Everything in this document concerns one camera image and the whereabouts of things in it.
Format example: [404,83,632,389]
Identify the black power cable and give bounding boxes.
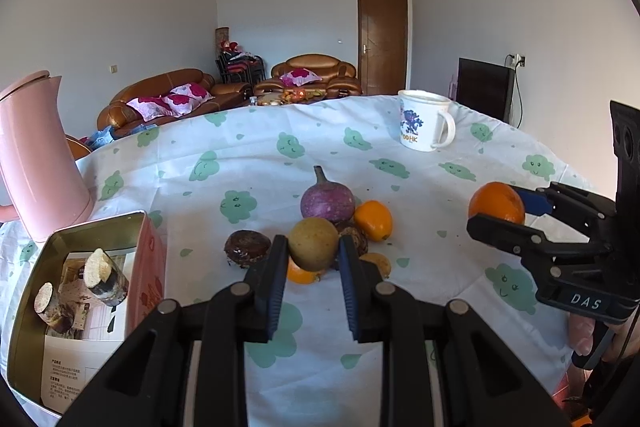
[505,54,524,128]

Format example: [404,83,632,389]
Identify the brown leather armchair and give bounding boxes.
[254,53,363,98]

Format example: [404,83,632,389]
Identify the black television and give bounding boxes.
[456,57,516,125]

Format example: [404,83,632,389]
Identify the sugarcane piece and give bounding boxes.
[82,248,132,307]
[33,282,76,334]

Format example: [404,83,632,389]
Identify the brown wooden door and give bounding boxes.
[357,0,409,96]

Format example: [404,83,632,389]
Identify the red cloth bundle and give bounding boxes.
[220,39,251,58]

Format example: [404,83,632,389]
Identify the cluttered coffee table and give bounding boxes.
[248,88,346,106]

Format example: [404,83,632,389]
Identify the printed paper leaflet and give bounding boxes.
[42,252,138,410]

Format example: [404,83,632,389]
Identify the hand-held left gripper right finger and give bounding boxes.
[337,234,571,427]

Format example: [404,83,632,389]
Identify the oval orange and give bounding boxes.
[353,200,394,242]

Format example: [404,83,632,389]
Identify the wooden chair back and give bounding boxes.
[65,134,93,162]

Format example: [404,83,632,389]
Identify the white printed mug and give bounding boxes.
[397,89,457,152]

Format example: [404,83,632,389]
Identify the purple radish with stem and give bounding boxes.
[300,165,357,224]

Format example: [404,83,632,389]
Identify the person's right hand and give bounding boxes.
[567,313,597,356]

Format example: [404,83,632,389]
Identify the pink electric kettle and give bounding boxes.
[0,70,96,243]

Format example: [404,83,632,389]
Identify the round orange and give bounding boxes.
[286,254,328,285]
[468,181,527,225]

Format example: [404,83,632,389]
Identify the blue clothes pile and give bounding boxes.
[82,127,151,150]

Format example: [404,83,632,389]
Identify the brown leather sofa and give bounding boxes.
[96,68,253,131]

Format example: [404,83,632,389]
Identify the pink tin box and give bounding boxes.
[6,210,168,413]

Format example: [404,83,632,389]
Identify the pink floral pillow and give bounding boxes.
[279,68,323,88]
[126,94,178,120]
[162,83,214,115]

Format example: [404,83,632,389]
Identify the brown mottled passion fruit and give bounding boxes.
[336,222,370,258]

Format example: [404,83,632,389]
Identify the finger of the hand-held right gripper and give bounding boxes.
[515,182,619,253]
[466,213,616,269]

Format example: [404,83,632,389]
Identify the brown-green round pear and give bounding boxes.
[287,217,341,272]

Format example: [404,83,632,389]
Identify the small orange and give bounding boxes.
[359,252,392,280]

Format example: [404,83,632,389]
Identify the stacked black chairs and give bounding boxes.
[215,52,266,85]

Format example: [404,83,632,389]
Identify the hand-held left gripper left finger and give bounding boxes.
[60,234,301,427]

